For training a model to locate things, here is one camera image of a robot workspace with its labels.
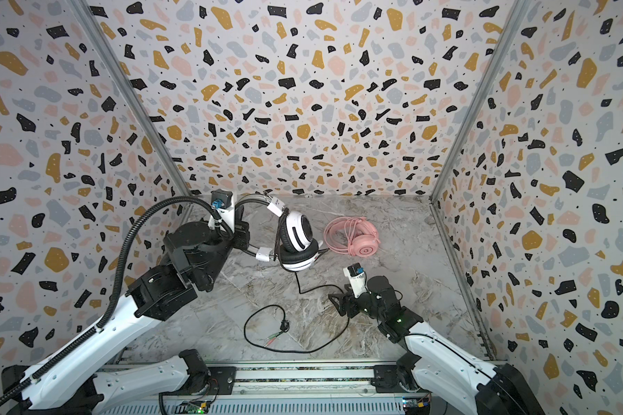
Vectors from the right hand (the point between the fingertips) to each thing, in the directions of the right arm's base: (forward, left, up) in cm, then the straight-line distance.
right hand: (334, 288), depth 80 cm
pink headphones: (+25, -7, -6) cm, 27 cm away
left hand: (+6, +23, +32) cm, 40 cm away
